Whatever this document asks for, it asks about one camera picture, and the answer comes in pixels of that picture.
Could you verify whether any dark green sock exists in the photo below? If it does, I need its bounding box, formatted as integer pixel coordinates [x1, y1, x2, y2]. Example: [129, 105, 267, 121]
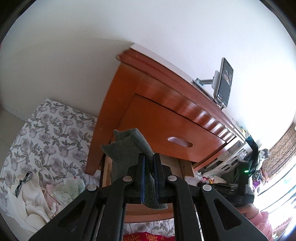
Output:
[101, 128, 168, 210]

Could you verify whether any pink sleeve forearm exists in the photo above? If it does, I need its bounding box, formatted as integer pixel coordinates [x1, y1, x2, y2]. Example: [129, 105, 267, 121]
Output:
[237, 203, 273, 240]

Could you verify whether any upper wooden drawer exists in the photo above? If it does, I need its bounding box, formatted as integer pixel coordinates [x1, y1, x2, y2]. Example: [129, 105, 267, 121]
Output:
[116, 95, 225, 163]

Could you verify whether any dark teal hanging cloth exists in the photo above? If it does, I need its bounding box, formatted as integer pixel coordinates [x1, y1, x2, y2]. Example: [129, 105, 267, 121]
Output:
[244, 135, 259, 173]

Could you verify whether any wooden nightstand cabinet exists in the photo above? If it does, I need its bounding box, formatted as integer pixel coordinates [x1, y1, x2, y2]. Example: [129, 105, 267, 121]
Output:
[85, 47, 247, 224]

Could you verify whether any red printed cloth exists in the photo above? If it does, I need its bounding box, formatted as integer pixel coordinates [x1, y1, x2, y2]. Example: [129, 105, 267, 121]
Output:
[122, 232, 175, 241]

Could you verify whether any floral grey white mat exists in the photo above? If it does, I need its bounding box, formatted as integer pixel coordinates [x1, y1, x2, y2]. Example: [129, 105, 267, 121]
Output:
[0, 98, 99, 232]

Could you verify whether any phone on stand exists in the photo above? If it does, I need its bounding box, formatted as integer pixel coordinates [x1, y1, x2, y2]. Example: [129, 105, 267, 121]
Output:
[193, 57, 233, 108]

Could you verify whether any white clothes pile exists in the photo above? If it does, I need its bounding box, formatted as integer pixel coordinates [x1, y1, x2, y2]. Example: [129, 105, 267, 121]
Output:
[4, 175, 85, 233]

